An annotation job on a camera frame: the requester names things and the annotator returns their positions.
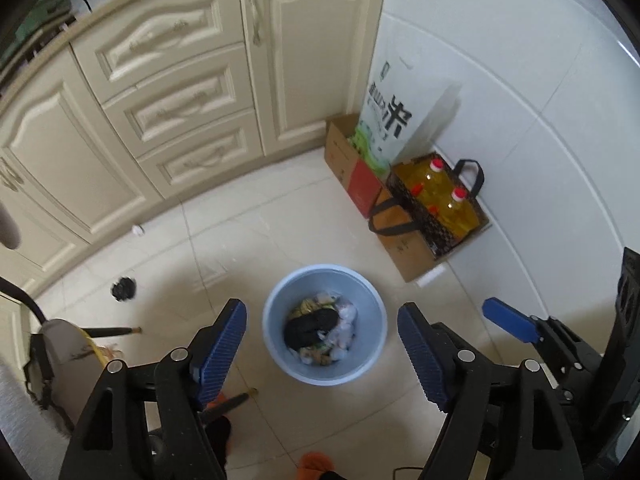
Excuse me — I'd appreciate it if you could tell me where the black patterned tote bag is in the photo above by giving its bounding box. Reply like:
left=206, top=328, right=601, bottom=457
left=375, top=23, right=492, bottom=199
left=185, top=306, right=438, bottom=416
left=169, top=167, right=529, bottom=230
left=368, top=152, right=486, bottom=262

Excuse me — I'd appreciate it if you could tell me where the person's black sock foot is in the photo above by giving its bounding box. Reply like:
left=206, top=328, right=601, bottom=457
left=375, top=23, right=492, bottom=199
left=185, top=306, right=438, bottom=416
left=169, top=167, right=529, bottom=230
left=204, top=411, right=234, bottom=463

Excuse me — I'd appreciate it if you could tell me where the dark stool leg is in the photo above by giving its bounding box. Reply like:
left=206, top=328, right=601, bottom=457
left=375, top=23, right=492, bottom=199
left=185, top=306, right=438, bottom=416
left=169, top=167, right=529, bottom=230
left=75, top=326, right=144, bottom=339
left=200, top=387, right=259, bottom=415

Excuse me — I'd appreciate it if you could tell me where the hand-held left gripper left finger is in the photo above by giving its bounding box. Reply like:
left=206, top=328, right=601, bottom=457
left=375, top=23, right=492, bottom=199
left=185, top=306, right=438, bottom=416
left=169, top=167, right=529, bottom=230
left=59, top=298, right=248, bottom=480

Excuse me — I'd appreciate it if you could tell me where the yellow cooking oil bottle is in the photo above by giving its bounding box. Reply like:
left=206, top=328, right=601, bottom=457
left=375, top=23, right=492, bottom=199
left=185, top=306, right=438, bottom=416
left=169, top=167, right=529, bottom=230
left=434, top=187, right=482, bottom=241
left=399, top=157, right=447, bottom=213

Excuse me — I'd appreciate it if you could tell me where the black cloth in bin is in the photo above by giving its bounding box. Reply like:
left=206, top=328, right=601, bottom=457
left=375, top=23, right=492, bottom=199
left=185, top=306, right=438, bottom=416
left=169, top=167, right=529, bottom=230
left=283, top=308, right=342, bottom=351

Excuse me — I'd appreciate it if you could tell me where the white textured cloth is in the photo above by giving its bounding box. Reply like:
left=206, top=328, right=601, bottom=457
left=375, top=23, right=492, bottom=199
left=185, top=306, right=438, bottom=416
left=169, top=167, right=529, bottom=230
left=0, top=359, right=77, bottom=466

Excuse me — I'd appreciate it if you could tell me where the cream kitchen base cabinet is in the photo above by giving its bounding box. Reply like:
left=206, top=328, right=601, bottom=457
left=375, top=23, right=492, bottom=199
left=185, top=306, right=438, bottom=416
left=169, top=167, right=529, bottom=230
left=0, top=0, right=393, bottom=286

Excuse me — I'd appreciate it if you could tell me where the cardboard box with red side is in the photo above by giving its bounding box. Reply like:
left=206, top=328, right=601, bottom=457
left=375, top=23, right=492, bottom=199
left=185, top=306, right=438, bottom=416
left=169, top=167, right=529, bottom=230
left=323, top=113, right=392, bottom=219

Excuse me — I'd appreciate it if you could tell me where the wide cream cabinet door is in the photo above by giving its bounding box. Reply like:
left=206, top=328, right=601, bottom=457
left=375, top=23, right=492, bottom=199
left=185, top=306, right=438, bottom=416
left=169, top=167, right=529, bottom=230
left=0, top=49, right=163, bottom=248

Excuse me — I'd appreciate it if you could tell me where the light blue plastic bin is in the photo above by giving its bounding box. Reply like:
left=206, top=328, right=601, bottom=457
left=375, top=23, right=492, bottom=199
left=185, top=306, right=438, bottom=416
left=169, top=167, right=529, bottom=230
left=262, top=262, right=389, bottom=401

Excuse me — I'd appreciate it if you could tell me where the flat brown cardboard box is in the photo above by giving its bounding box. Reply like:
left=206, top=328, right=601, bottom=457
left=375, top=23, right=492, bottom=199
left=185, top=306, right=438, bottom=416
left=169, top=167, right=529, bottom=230
left=372, top=199, right=494, bottom=284

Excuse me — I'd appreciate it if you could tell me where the cream cabinet drawer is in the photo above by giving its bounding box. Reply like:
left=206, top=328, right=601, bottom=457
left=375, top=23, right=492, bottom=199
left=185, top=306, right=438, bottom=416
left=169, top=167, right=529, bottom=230
left=70, top=0, right=247, bottom=107
left=101, top=56, right=257, bottom=159
left=136, top=109, right=267, bottom=202

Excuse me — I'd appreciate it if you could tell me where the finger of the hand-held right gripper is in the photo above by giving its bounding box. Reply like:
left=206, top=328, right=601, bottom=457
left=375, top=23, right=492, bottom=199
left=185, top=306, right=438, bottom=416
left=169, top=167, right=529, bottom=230
left=482, top=297, right=602, bottom=387

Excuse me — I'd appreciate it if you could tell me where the pile of white tissues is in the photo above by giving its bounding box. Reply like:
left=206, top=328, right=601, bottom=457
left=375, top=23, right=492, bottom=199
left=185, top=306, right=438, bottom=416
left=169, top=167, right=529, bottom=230
left=300, top=291, right=360, bottom=365

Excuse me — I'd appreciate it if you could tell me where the metal cabinet door handle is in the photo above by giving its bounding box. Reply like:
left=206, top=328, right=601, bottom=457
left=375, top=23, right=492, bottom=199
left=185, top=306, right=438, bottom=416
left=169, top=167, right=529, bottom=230
left=248, top=0, right=264, bottom=45

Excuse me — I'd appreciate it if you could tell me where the yellow crumpled wrapper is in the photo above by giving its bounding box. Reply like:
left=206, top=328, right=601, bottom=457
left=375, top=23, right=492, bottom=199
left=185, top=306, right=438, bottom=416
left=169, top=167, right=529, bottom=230
left=294, top=297, right=342, bottom=317

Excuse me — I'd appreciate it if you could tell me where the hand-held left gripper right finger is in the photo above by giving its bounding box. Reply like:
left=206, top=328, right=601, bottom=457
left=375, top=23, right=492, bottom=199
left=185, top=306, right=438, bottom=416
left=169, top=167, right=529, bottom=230
left=397, top=302, right=584, bottom=480

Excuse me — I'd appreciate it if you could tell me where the white rice bag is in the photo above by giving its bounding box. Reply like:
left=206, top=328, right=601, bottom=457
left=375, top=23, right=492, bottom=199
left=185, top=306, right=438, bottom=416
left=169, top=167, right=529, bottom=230
left=351, top=56, right=462, bottom=172

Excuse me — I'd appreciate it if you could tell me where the cream cabinet door beside wall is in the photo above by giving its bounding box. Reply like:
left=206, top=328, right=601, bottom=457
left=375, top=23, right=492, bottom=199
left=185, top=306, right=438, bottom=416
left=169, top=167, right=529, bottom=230
left=238, top=0, right=390, bottom=157

